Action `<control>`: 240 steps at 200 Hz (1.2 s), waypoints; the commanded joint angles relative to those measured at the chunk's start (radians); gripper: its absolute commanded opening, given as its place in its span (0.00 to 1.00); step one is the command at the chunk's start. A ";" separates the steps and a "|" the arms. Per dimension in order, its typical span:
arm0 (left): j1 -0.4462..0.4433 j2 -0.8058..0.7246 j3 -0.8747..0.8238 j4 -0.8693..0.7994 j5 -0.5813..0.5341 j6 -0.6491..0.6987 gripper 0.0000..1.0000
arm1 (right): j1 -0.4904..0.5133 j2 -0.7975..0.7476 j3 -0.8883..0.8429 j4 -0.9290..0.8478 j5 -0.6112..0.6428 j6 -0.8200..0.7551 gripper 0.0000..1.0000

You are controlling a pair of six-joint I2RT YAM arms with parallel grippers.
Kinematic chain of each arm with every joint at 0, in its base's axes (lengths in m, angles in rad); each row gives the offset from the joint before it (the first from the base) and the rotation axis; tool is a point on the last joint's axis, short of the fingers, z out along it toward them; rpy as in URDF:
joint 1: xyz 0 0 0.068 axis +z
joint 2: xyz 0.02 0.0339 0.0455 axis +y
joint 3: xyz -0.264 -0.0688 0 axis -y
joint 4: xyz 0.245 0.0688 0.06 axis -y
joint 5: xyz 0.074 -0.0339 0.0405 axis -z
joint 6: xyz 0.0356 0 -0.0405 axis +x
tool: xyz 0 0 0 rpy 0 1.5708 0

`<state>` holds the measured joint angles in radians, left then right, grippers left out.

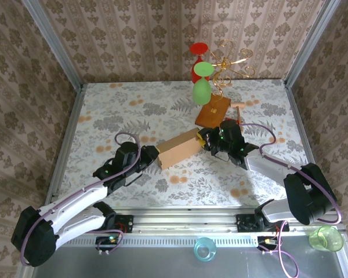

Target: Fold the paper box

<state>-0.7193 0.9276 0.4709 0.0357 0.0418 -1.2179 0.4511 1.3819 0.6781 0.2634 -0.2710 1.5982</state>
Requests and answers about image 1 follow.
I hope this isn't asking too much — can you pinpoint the brown cardboard paper box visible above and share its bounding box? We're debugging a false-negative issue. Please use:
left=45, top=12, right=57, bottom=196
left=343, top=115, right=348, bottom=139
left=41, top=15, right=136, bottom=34
left=157, top=127, right=202, bottom=170

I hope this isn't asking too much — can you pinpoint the brown wooden rack base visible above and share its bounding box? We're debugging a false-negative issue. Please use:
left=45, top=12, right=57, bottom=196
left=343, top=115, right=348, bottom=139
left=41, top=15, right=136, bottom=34
left=195, top=95, right=232, bottom=130

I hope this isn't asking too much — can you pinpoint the wooden mallet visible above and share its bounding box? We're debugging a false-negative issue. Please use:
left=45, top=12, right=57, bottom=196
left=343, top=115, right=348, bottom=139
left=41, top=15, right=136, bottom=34
left=231, top=101, right=245, bottom=126

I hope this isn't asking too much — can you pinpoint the green wine glass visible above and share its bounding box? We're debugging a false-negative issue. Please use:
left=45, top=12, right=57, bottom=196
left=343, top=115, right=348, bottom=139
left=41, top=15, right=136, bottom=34
left=192, top=61, right=215, bottom=105

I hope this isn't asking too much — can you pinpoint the small black controller board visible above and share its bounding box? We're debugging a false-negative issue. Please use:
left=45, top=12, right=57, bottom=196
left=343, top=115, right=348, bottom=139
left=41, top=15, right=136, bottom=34
left=95, top=236, right=118, bottom=247
left=257, top=236, right=279, bottom=247

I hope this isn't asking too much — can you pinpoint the red wine glass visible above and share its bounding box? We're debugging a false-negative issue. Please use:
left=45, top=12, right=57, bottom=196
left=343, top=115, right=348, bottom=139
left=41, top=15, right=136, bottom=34
left=190, top=42, right=211, bottom=85

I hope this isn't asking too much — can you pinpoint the grey metal shelf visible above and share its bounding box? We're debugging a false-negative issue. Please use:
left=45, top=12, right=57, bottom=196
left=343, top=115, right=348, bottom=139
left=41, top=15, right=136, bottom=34
left=17, top=234, right=348, bottom=278

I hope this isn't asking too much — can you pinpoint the blue plastic cup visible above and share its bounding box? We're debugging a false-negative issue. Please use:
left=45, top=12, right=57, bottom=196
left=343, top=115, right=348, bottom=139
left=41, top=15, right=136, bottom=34
left=193, top=237, right=218, bottom=263

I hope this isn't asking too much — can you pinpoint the green plastic cup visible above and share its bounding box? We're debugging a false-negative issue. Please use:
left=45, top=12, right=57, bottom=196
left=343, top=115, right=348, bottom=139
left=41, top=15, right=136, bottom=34
left=309, top=225, right=345, bottom=252

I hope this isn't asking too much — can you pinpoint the aluminium table side rail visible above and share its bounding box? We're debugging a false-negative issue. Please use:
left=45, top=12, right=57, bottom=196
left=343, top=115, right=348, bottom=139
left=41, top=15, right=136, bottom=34
left=283, top=80, right=331, bottom=211
left=45, top=83, right=85, bottom=208

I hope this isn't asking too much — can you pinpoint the gold wire glass rack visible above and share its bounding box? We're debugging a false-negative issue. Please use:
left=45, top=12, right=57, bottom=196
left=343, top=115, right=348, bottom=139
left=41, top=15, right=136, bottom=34
left=204, top=39, right=256, bottom=101

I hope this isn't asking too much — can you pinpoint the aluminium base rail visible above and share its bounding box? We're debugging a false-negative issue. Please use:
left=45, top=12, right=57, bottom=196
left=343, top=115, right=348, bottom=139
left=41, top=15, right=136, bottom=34
left=31, top=207, right=345, bottom=236

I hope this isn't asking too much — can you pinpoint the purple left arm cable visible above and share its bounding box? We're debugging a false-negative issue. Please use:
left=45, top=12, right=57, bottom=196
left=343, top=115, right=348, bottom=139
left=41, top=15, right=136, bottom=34
left=19, top=131, right=143, bottom=266

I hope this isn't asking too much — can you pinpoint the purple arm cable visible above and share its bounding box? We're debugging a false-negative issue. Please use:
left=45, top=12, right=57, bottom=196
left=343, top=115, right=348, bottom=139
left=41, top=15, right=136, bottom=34
left=19, top=131, right=143, bottom=266
left=240, top=123, right=343, bottom=277

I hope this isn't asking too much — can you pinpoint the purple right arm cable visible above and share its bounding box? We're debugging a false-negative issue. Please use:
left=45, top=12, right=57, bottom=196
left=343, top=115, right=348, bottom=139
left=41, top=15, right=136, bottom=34
left=240, top=123, right=343, bottom=277

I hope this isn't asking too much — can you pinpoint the aluminium frame post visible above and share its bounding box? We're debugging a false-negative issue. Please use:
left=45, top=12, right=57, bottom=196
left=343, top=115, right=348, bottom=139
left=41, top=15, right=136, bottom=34
left=21, top=0, right=84, bottom=89
left=284, top=0, right=342, bottom=87

